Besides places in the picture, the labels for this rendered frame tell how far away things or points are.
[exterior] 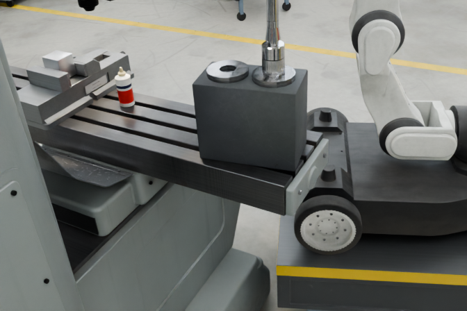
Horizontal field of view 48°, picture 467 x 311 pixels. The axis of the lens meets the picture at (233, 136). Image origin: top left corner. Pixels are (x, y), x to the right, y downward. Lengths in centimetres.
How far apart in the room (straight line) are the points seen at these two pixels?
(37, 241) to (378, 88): 102
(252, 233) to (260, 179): 122
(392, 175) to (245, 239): 82
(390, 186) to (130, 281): 81
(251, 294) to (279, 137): 92
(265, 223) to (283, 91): 138
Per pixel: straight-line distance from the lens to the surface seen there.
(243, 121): 109
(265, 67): 106
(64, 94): 144
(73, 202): 132
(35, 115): 141
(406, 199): 163
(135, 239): 141
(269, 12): 103
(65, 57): 146
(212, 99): 109
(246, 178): 112
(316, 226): 160
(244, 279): 187
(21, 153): 98
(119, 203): 132
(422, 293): 174
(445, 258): 172
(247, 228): 234
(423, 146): 166
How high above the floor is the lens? 156
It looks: 32 degrees down
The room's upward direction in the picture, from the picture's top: 4 degrees counter-clockwise
